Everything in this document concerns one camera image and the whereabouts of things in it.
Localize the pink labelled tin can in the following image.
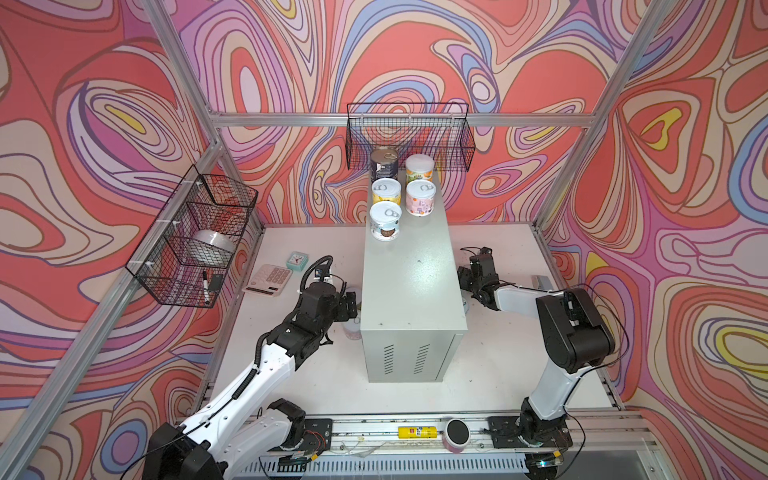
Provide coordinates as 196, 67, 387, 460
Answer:
406, 179, 437, 217

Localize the white labelled tin can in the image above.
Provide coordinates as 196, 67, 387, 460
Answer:
369, 201, 402, 241

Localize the green orange labelled can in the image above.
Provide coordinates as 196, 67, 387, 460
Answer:
405, 154, 435, 183

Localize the yellow labelled tin can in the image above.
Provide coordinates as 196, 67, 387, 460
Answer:
371, 178, 402, 205

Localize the blue labelled tin can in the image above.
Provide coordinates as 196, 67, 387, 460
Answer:
370, 147, 399, 182

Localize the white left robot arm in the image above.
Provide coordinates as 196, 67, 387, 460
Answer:
142, 281, 358, 479

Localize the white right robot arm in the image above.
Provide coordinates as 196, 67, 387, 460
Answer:
457, 247, 617, 447

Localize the pale tin can by cabinet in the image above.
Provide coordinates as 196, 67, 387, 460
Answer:
343, 318, 362, 340

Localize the mint green alarm clock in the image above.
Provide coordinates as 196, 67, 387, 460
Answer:
285, 251, 309, 272

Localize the pink desk calculator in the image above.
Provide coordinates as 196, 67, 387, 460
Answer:
244, 264, 293, 296

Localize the grey stapler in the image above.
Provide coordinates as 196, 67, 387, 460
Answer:
532, 275, 556, 291

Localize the grey metal cabinet box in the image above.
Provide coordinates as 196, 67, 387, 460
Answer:
361, 185, 468, 383

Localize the yellow label sticker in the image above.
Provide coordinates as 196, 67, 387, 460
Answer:
398, 426, 438, 440

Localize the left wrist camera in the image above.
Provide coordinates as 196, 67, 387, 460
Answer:
313, 266, 334, 284

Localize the aluminium frame post right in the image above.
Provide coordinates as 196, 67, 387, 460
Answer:
532, 0, 675, 233

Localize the aluminium frame post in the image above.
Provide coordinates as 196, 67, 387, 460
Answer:
140, 0, 265, 235
532, 0, 675, 233

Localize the black wire basket left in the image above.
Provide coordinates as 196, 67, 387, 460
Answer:
125, 166, 258, 309

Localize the black wire basket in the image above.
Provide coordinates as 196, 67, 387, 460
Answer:
345, 100, 476, 172
125, 166, 258, 309

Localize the black wire basket back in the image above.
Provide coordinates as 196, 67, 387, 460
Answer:
345, 100, 476, 172

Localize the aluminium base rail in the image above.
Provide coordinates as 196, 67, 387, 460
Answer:
209, 410, 607, 479

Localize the aluminium frame back bar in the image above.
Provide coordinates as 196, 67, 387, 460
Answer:
209, 112, 597, 128

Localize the aluminium frame post left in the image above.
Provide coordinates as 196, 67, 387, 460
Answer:
140, 0, 265, 235

